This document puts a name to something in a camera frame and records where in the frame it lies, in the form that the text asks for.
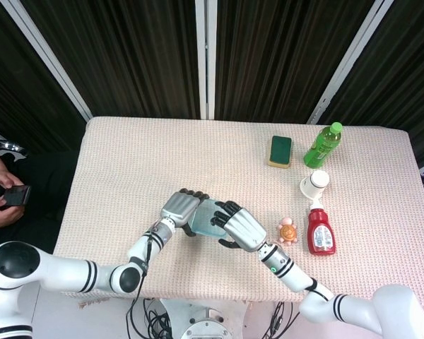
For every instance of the person's left bare hand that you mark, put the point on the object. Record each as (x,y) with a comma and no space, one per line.
(5,178)

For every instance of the orange pink turtle toy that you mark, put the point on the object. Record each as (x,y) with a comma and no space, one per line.
(288,232)

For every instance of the chrome chair part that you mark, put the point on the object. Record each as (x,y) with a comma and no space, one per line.
(12,145)

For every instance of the black smartphone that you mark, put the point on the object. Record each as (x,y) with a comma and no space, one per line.
(17,195)

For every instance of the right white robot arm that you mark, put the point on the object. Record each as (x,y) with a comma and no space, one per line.
(289,272)

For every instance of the white paper cup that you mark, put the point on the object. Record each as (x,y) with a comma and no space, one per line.
(316,182)

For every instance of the teal container lid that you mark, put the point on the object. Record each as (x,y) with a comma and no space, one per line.
(205,217)

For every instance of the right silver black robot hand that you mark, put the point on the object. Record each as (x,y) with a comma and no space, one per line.
(245,227)

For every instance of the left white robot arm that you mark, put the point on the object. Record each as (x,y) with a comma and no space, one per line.
(56,268)

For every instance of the clear plastic container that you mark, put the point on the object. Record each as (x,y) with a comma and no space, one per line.
(202,232)

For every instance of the white silver robot base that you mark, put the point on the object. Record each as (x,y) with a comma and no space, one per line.
(205,328)

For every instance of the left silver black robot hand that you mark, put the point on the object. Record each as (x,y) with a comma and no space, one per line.
(178,206)

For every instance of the green drink bottle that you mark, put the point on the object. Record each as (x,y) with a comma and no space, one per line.
(319,148)

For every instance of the white frame post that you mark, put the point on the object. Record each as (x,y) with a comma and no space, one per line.
(350,60)
(46,56)
(205,60)

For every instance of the black pleated curtain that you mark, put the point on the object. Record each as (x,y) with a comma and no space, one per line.
(275,53)
(127,53)
(14,88)
(403,70)

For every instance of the person's right bare hand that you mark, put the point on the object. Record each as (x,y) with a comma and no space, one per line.
(0,217)

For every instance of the pink waffle tablecloth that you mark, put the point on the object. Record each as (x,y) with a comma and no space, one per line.
(127,169)

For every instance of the red ketchup squeeze bottle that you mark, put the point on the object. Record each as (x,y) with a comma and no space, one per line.
(321,229)

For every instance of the green yellow scrub sponge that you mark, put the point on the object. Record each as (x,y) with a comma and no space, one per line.
(281,148)

